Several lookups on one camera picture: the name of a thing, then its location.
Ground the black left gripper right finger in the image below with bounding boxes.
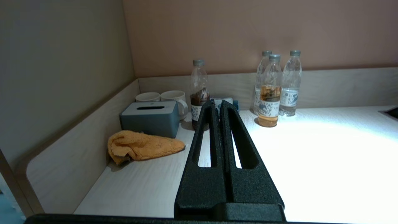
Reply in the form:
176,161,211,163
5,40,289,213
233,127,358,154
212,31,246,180
219,100,285,220

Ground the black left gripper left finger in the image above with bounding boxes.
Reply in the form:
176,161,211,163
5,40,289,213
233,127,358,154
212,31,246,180
174,100,229,218

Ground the orange microfibre cloth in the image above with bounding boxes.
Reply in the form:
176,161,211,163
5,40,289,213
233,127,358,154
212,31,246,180
107,130,186,165

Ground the plastic bottle with amber liquid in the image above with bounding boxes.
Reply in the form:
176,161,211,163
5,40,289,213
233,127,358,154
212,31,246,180
257,54,283,128

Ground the grey-blue tissue box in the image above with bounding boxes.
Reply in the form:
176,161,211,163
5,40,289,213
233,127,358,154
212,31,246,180
120,101,181,139

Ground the white ceramic mug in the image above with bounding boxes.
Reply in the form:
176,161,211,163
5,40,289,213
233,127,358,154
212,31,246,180
135,92,161,103
160,90,189,121

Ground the plastic bottle with dark liquid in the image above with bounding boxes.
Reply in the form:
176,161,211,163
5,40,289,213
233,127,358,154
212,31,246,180
190,59,211,130

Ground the clear plastic water bottle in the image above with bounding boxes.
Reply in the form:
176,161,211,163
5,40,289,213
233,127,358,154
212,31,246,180
253,50,272,115
279,50,302,117

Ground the light wood table backsplash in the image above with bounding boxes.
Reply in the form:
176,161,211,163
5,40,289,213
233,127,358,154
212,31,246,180
26,67,398,215

